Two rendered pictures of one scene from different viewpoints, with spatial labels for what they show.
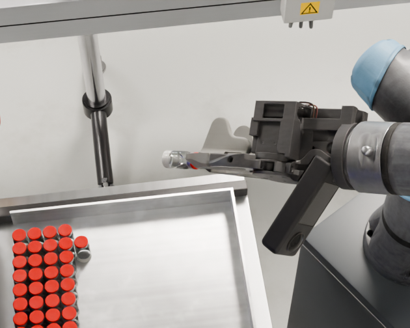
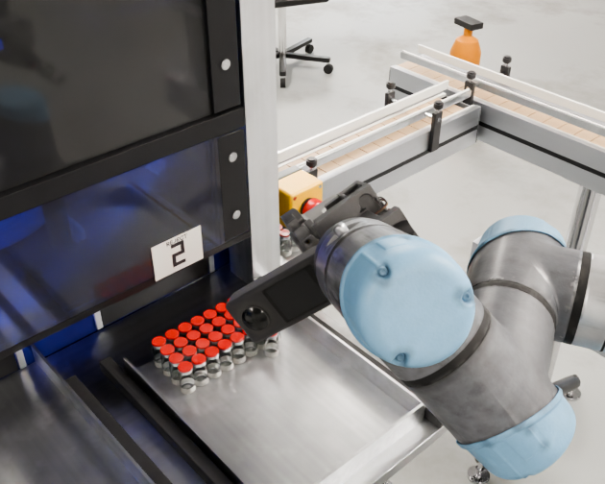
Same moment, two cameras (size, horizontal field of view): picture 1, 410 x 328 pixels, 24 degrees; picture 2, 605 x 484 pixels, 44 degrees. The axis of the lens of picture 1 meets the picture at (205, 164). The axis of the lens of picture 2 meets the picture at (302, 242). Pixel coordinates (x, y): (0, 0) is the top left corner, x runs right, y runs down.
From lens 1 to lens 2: 0.74 m
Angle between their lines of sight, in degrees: 42
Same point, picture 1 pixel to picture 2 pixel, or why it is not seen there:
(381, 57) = (513, 225)
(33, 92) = not seen: hidden behind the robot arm
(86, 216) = (309, 334)
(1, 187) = not seen: hidden behind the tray
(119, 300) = (249, 398)
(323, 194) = (306, 284)
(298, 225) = (262, 296)
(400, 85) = (495, 253)
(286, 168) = (304, 237)
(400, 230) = not seen: outside the picture
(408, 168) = (339, 256)
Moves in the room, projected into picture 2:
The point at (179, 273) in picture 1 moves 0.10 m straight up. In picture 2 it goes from (310, 423) to (310, 371)
